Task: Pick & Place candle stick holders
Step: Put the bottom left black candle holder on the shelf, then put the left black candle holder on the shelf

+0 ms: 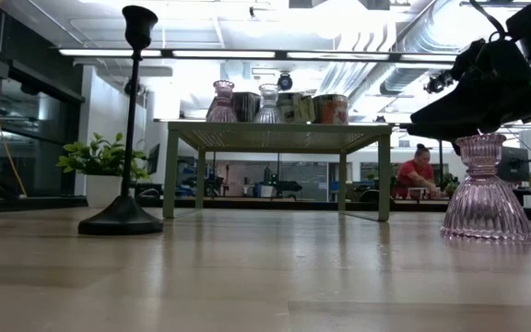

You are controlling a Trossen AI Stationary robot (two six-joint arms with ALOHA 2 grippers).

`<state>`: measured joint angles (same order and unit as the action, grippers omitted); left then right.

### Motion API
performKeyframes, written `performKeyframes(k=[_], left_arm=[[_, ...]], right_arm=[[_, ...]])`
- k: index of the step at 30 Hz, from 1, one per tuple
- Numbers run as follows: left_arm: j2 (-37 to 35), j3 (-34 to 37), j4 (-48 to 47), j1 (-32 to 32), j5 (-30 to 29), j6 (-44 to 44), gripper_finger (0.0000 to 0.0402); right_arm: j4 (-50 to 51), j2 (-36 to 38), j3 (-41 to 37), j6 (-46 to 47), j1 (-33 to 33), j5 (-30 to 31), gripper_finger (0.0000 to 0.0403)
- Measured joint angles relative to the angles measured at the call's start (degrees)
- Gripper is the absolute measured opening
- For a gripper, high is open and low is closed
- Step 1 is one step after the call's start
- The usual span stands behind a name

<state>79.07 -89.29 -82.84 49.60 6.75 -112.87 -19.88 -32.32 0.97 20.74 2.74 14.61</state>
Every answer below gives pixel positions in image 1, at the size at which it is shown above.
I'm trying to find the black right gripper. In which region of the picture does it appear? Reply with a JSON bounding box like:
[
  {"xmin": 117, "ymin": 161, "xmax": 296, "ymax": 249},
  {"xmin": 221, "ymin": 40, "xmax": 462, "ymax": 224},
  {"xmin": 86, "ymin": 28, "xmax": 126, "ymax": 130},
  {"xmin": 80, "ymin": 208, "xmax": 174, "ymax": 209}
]
[{"xmin": 401, "ymin": 39, "xmax": 531, "ymax": 156}]

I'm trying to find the pink glass candle holder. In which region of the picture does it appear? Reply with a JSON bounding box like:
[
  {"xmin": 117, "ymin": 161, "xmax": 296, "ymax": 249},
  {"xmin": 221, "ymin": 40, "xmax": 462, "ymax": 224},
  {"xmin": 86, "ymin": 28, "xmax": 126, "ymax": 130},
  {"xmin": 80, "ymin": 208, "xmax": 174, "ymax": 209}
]
[
  {"xmin": 206, "ymin": 79, "xmax": 240, "ymax": 124},
  {"xmin": 439, "ymin": 132, "xmax": 531, "ymax": 244}
]

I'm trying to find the orange label candle tin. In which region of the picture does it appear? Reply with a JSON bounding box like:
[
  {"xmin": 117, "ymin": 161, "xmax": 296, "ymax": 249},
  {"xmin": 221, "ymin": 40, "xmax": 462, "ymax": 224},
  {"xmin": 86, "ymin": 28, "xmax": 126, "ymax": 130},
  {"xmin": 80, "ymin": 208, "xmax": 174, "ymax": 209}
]
[{"xmin": 312, "ymin": 93, "xmax": 349, "ymax": 125}]

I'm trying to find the green label candle tin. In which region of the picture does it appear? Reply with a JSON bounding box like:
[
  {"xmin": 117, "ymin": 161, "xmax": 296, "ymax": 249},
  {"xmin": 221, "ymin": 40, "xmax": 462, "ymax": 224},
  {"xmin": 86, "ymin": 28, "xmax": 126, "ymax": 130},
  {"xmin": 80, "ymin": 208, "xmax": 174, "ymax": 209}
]
[{"xmin": 277, "ymin": 91, "xmax": 317, "ymax": 125}]

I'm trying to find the clear glass candle holder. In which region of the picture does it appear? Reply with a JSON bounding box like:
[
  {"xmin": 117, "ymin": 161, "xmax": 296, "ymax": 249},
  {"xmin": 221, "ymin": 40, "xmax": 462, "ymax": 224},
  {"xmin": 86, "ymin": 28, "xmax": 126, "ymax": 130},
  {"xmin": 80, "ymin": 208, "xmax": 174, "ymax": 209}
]
[{"xmin": 253, "ymin": 83, "xmax": 286, "ymax": 125}]

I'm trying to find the black clamp on bar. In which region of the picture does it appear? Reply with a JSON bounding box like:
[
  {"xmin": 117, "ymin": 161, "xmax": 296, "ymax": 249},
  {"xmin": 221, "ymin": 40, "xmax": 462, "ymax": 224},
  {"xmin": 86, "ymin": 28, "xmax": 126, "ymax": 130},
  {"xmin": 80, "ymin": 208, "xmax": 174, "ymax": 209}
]
[{"xmin": 424, "ymin": 68, "xmax": 456, "ymax": 93}]

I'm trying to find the black monitor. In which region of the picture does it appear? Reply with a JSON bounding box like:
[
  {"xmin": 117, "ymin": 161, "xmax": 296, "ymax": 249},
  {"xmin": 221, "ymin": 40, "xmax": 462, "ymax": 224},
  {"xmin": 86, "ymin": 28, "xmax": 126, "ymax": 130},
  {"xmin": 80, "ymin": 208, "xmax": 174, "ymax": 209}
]
[{"xmin": 498, "ymin": 146, "xmax": 531, "ymax": 184}]

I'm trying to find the person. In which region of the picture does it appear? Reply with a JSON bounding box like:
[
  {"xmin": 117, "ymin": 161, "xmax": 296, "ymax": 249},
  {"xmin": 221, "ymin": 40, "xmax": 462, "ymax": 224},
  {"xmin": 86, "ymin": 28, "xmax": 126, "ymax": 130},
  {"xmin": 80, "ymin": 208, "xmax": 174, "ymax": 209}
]
[{"xmin": 392, "ymin": 143, "xmax": 443, "ymax": 200}]

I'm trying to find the green perforated metal riser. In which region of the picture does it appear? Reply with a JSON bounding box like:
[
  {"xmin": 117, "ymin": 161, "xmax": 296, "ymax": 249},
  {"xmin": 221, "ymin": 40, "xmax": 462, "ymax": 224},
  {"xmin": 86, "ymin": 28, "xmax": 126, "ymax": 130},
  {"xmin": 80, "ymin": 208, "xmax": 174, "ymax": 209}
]
[{"xmin": 162, "ymin": 120, "xmax": 394, "ymax": 223}]

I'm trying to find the metal bar with light strips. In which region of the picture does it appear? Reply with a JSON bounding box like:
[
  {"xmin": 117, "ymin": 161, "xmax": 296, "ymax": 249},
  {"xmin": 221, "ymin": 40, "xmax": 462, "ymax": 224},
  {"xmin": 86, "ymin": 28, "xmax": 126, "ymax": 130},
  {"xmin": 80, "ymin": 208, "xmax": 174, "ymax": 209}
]
[{"xmin": 57, "ymin": 48, "xmax": 460, "ymax": 65}]

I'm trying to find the black metal candlestick holder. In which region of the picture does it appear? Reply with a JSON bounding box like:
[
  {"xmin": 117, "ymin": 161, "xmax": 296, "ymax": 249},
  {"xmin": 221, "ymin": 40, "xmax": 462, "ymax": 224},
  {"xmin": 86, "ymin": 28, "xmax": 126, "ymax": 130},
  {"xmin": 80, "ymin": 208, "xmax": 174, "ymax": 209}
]
[{"xmin": 77, "ymin": 5, "xmax": 164, "ymax": 236}]

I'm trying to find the green potted plant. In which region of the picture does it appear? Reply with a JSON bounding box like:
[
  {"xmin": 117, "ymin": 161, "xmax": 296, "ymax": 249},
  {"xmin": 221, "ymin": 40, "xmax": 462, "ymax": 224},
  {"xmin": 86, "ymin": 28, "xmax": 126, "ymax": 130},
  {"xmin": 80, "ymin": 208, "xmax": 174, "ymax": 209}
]
[{"xmin": 55, "ymin": 132, "xmax": 152, "ymax": 208}]

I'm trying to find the black round camera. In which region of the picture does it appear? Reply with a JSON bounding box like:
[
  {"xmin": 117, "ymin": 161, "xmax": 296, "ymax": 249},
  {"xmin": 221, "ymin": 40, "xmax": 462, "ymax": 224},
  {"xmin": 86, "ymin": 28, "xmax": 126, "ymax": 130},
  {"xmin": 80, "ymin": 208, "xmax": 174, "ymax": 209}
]
[{"xmin": 277, "ymin": 71, "xmax": 294, "ymax": 92}]

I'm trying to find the black aluminium table frame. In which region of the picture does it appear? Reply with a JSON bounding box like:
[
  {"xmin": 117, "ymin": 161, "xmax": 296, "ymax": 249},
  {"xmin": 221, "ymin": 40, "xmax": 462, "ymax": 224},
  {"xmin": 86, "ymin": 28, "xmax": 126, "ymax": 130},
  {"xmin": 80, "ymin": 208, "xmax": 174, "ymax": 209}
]
[{"xmin": 0, "ymin": 196, "xmax": 531, "ymax": 223}]

